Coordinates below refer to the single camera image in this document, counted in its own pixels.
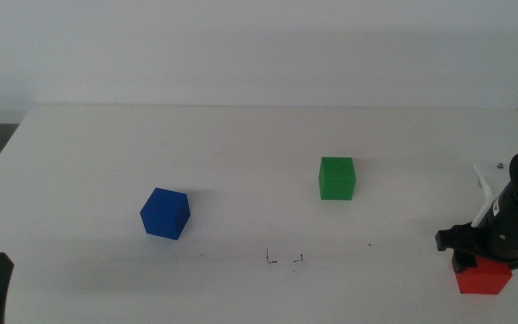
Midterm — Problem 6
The red cube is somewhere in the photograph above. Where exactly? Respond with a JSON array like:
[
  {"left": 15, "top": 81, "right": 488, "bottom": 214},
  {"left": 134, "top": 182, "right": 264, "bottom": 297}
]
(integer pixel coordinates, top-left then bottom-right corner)
[{"left": 454, "top": 255, "right": 514, "bottom": 296}]

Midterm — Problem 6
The green cube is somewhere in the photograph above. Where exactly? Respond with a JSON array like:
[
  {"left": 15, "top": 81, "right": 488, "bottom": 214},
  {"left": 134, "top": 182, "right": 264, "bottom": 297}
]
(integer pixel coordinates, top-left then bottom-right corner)
[{"left": 317, "top": 156, "right": 357, "bottom": 202}]

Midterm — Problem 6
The blue cube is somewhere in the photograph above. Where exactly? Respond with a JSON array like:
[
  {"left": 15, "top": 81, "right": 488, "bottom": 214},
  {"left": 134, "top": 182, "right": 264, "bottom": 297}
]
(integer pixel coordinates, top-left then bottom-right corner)
[{"left": 139, "top": 187, "right": 192, "bottom": 241}]

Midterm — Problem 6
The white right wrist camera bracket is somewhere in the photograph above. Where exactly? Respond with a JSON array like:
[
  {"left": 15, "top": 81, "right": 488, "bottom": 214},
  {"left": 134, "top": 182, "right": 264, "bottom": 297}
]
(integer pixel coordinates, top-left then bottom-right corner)
[{"left": 470, "top": 164, "right": 501, "bottom": 229}]

